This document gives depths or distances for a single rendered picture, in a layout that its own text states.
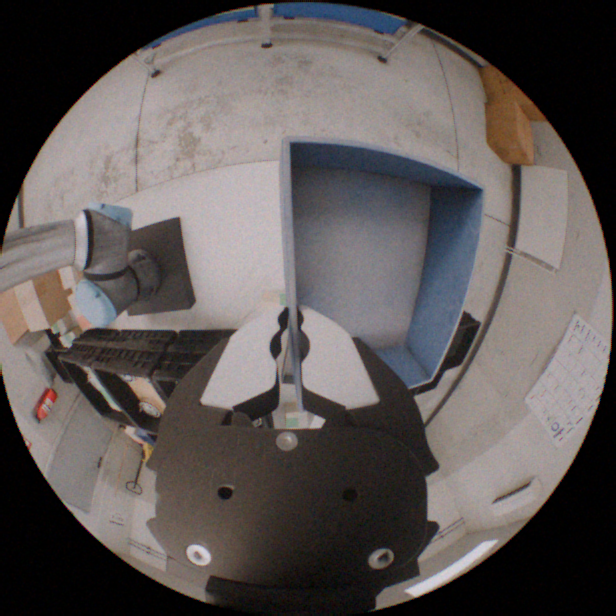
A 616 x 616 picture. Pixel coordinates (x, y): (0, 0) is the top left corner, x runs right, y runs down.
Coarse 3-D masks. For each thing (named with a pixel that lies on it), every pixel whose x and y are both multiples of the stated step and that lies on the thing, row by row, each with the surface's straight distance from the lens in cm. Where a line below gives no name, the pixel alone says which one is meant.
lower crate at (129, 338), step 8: (120, 336) 86; (128, 336) 84; (136, 336) 81; (144, 336) 78; (152, 336) 76; (160, 336) 73; (168, 336) 72; (176, 336) 74; (112, 344) 82; (120, 344) 79; (128, 344) 76; (136, 344) 74; (144, 344) 71; (152, 344) 69; (160, 344) 68; (168, 344) 69
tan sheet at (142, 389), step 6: (138, 378) 84; (132, 384) 91; (138, 384) 88; (144, 384) 85; (138, 390) 92; (144, 390) 89; (150, 390) 86; (138, 396) 97; (144, 396) 93; (150, 396) 90; (156, 396) 88; (162, 402) 90; (162, 408) 95
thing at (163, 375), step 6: (156, 372) 58; (162, 372) 57; (168, 372) 56; (174, 372) 55; (180, 372) 54; (186, 372) 54; (156, 378) 58; (162, 378) 56; (168, 378) 55; (174, 378) 54; (180, 378) 53; (156, 384) 60; (162, 390) 61; (264, 420) 62; (264, 426) 65
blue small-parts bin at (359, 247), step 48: (288, 144) 10; (336, 144) 11; (288, 192) 10; (336, 192) 17; (384, 192) 19; (432, 192) 22; (480, 192) 18; (288, 240) 10; (336, 240) 17; (384, 240) 19; (432, 240) 22; (480, 240) 18; (288, 288) 11; (336, 288) 19; (384, 288) 21; (432, 288) 22; (384, 336) 24; (432, 336) 22
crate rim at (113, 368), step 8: (96, 368) 78; (104, 368) 73; (112, 368) 70; (120, 368) 67; (128, 368) 65; (136, 368) 63; (144, 368) 61; (136, 376) 63; (144, 376) 60; (104, 384) 84; (152, 384) 61; (128, 416) 96; (136, 424) 100; (152, 432) 99
